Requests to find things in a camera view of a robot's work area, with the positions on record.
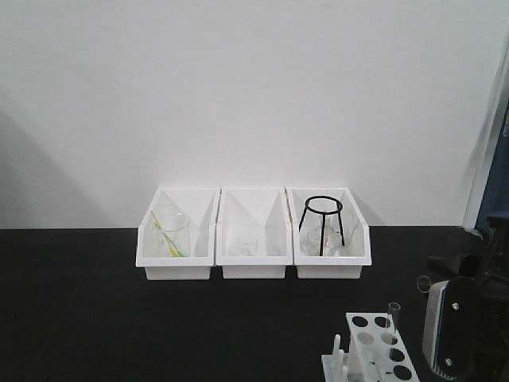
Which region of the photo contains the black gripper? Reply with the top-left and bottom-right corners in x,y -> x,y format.
427,214 -> 508,381

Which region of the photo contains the white storage bin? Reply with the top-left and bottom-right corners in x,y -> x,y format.
135,187 -> 220,280
286,187 -> 371,279
215,188 -> 293,279

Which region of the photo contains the glass flask under tripod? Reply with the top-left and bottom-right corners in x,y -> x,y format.
304,220 -> 342,257

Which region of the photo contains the yellow green stirring rod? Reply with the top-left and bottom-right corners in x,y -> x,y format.
150,211 -> 188,258

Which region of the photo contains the middle white storage bin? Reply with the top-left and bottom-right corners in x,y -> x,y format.
215,188 -> 293,279

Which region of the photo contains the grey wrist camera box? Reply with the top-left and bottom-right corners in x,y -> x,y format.
422,276 -> 480,380

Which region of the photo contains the black wire tripod stand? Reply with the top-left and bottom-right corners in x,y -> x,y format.
298,195 -> 345,256

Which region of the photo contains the left white storage bin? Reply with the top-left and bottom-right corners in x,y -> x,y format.
135,187 -> 220,280

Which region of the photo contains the right white storage bin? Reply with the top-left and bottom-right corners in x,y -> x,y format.
286,187 -> 371,279

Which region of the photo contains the white test tube rack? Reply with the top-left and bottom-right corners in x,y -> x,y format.
321,313 -> 419,381

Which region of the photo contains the glass test tube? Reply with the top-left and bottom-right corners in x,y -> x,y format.
416,275 -> 432,294
387,302 -> 401,336

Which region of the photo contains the glass beaker in left bin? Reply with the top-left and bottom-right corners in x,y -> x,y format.
152,212 -> 193,258

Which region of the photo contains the small glass beaker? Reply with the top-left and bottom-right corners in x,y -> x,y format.
236,230 -> 258,256

